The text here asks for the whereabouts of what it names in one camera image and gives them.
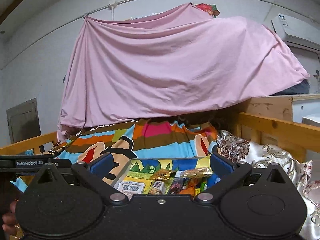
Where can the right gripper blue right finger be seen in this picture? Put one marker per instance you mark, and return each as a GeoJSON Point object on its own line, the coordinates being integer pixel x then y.
{"type": "Point", "coordinates": [232, 176]}

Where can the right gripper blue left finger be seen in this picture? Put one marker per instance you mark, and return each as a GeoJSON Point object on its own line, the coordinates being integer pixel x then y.
{"type": "Point", "coordinates": [91, 176]}

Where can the silver white barcode snack packet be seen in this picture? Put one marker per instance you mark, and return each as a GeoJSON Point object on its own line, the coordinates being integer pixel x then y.
{"type": "Point", "coordinates": [129, 188]}

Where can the clear packet red snack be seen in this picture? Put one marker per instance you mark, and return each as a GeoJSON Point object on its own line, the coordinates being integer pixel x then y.
{"type": "Point", "coordinates": [176, 186]}

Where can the gold foil snack packet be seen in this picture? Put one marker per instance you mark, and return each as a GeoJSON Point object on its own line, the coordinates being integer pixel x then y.
{"type": "Point", "coordinates": [163, 175]}

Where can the brown nut snack packet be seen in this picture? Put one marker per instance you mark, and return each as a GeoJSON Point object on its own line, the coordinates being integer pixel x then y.
{"type": "Point", "coordinates": [159, 187]}

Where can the green stick snack packet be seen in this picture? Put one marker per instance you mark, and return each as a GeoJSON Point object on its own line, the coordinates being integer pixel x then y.
{"type": "Point", "coordinates": [203, 185]}

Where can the rice cracker red text packet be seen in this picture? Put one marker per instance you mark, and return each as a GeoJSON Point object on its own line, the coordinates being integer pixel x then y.
{"type": "Point", "coordinates": [197, 173]}

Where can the person's left hand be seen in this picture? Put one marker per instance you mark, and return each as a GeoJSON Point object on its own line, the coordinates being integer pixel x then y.
{"type": "Point", "coordinates": [10, 195]}

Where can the floral satin pillow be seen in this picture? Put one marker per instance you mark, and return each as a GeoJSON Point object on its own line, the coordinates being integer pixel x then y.
{"type": "Point", "coordinates": [237, 149]}

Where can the striped tiger pattern cloth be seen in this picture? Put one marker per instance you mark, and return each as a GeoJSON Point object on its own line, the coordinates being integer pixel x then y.
{"type": "Point", "coordinates": [59, 148]}

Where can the orange wrapped candy packet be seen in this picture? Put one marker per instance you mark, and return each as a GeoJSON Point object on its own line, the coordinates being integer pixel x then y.
{"type": "Point", "coordinates": [191, 187]}

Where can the colourful illustrated tray box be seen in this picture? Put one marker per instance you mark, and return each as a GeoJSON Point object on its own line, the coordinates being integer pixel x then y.
{"type": "Point", "coordinates": [140, 170]}

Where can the colourful monkey cartoon blanket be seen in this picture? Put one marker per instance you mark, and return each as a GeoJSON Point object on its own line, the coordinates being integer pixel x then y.
{"type": "Point", "coordinates": [142, 139]}

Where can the pink draped sheet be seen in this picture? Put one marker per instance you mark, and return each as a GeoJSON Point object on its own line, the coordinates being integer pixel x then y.
{"type": "Point", "coordinates": [177, 62]}

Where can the white air conditioner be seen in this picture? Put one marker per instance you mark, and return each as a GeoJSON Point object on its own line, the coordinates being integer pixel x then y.
{"type": "Point", "coordinates": [296, 33]}

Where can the grey wall panel door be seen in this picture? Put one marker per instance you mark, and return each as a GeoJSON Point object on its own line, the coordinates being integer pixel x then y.
{"type": "Point", "coordinates": [23, 121]}

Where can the wooden bed frame rail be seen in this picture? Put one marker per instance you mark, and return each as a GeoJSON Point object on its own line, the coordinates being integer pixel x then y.
{"type": "Point", "coordinates": [293, 137]}

